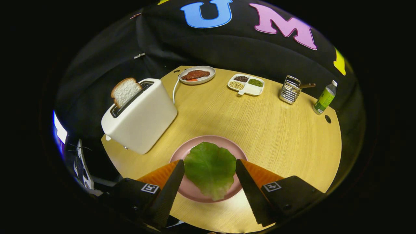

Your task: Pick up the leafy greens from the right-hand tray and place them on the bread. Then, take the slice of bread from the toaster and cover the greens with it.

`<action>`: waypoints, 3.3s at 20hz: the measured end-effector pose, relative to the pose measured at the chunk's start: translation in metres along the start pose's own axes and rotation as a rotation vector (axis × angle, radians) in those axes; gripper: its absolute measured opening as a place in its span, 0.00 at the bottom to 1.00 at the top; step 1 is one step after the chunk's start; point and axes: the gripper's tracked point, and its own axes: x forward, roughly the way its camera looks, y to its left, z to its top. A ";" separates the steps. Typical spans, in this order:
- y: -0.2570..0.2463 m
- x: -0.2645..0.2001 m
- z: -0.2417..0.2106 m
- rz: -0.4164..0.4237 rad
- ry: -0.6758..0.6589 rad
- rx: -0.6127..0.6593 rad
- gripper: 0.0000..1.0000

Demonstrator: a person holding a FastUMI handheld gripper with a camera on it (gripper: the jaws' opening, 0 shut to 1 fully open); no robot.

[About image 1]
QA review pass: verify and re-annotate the green lettuce leaf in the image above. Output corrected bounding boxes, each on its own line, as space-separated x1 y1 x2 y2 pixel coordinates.
184 142 237 201

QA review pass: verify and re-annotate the metal wire utensil holder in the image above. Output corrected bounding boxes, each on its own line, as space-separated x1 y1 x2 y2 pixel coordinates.
279 75 302 105

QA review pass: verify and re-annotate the black backdrop cloth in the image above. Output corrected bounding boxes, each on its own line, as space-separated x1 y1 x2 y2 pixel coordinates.
54 0 366 182

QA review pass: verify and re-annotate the bright white screen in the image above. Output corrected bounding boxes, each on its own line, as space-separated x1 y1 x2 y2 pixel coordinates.
53 110 68 153

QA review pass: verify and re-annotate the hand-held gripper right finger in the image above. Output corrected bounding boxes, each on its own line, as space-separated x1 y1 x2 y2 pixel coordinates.
235 159 325 227

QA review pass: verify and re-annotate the small oval white plate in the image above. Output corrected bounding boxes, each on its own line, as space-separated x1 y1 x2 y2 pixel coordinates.
179 66 216 85

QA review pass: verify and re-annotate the divided white bean dish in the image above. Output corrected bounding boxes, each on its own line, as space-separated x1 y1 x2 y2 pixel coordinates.
227 74 265 96

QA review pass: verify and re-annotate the round pink plate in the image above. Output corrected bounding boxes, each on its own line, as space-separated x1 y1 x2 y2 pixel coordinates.
170 135 248 203

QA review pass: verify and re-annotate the white bread slice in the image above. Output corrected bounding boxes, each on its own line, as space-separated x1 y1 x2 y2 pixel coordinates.
110 77 142 109

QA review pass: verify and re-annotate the white toaster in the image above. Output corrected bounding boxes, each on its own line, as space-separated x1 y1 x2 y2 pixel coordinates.
101 78 178 155

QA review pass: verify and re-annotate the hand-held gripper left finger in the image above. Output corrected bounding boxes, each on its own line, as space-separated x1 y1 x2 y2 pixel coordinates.
97 159 185 229

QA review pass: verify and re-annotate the brown meat slice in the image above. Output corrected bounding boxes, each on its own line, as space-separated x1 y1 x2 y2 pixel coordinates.
181 70 211 81

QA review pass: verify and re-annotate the white toaster cable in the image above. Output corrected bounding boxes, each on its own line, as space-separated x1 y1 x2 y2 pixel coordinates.
173 77 181 105

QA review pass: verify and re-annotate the green label plastic bottle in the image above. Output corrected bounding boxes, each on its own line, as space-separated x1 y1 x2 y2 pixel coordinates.
313 80 338 115

